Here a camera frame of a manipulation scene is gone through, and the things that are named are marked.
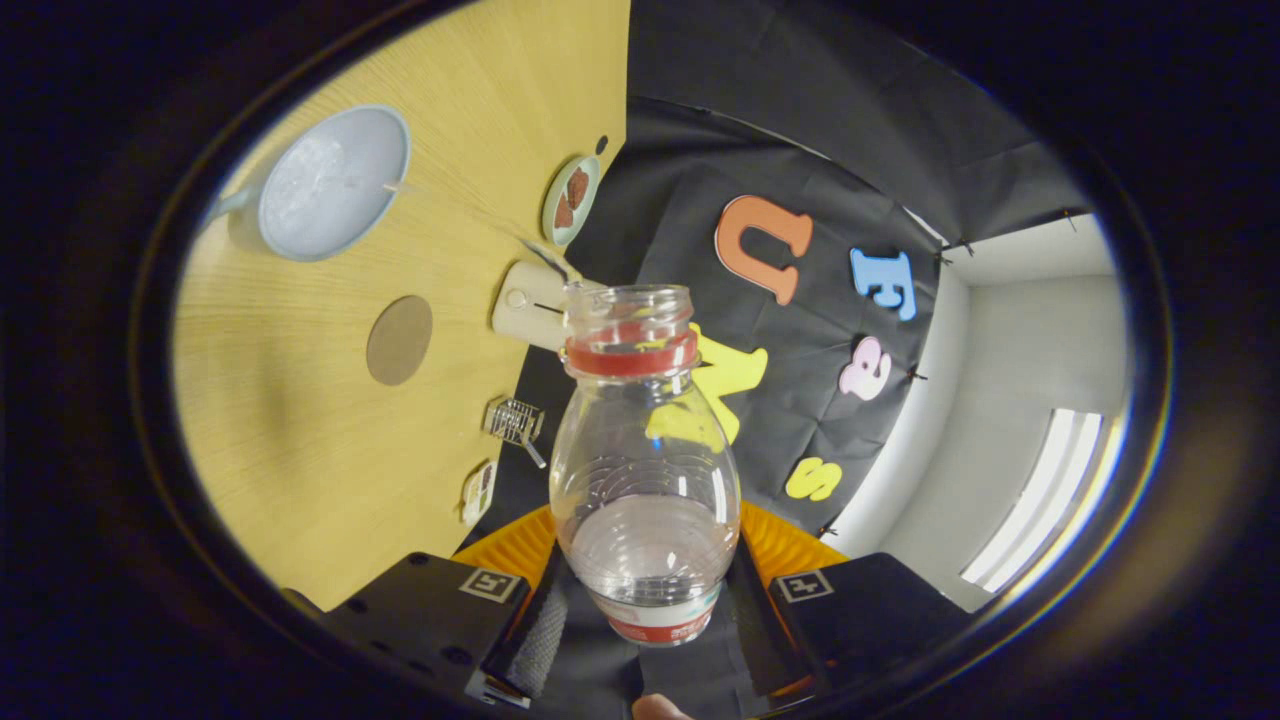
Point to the clear plastic juice bottle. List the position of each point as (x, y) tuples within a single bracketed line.
[(645, 450)]

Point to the white divided condiment dish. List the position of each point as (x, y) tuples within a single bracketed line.
[(478, 495)]

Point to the metal utensil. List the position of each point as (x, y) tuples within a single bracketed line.
[(536, 455)]

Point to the long ceiling light panel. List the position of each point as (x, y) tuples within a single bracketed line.
[(1040, 500)]

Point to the white ceramic cup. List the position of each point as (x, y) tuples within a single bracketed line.
[(330, 185)]

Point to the pale green round plate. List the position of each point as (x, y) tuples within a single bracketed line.
[(553, 232)]

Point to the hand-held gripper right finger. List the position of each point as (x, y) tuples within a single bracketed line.
[(870, 615)]

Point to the round brown coaster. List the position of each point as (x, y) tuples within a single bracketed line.
[(399, 340)]

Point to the wooden table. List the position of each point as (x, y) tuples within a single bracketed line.
[(300, 440)]

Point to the white toaster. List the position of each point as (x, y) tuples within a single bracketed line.
[(525, 305)]

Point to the brown toast slice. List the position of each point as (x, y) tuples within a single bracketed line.
[(563, 214), (577, 187)]

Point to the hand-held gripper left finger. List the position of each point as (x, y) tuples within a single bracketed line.
[(430, 615)]

